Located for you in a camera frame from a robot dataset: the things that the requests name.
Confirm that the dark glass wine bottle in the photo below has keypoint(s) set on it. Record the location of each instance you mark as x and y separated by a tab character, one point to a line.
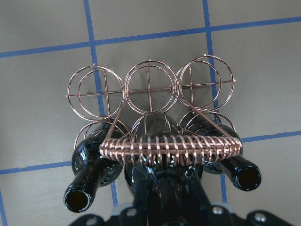
242	173
91	171
164	181

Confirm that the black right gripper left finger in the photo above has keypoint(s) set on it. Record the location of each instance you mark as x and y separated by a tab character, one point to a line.
141	184

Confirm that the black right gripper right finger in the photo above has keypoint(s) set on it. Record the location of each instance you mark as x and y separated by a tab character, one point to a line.
197	194

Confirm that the copper wire wine basket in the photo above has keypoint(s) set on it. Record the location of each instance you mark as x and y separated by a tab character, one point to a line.
153	87

